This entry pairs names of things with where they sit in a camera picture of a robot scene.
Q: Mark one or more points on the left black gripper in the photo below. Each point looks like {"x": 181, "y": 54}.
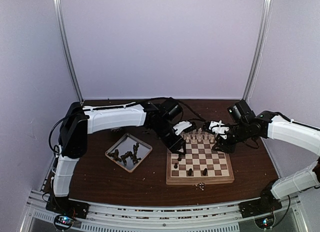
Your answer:
{"x": 176, "y": 145}

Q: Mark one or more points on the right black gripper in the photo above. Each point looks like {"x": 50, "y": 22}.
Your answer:
{"x": 224, "y": 146}

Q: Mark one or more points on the wooden chess board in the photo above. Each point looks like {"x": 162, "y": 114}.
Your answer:
{"x": 199, "y": 155}

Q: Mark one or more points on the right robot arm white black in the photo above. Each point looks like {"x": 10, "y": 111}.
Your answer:
{"x": 270, "y": 125}

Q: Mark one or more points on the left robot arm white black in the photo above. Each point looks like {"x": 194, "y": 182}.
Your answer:
{"x": 81, "y": 121}

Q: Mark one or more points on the metal tray wooden rim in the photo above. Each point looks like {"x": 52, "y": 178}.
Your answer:
{"x": 128, "y": 152}

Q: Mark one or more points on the red patterned bowl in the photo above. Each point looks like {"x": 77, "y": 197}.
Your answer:
{"x": 116, "y": 129}

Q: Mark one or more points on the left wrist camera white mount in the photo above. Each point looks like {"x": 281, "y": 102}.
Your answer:
{"x": 184, "y": 127}

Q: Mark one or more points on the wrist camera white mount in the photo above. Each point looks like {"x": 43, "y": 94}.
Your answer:
{"x": 184, "y": 127}
{"x": 215, "y": 128}

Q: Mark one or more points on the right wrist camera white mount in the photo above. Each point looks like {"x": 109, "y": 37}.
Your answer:
{"x": 215, "y": 128}

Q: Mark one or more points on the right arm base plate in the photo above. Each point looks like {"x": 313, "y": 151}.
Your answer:
{"x": 255, "y": 208}

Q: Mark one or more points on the aluminium front rail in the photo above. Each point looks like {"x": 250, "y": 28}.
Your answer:
{"x": 211, "y": 217}

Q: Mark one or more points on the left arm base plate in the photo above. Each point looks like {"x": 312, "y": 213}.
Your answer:
{"x": 71, "y": 208}

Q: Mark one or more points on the right aluminium frame post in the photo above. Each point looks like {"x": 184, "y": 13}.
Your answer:
{"x": 257, "y": 56}

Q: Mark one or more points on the aluminium frame post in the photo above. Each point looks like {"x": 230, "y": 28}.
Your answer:
{"x": 66, "y": 49}
{"x": 257, "y": 56}

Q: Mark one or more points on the left aluminium frame post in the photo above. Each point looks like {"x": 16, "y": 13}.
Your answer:
{"x": 66, "y": 49}

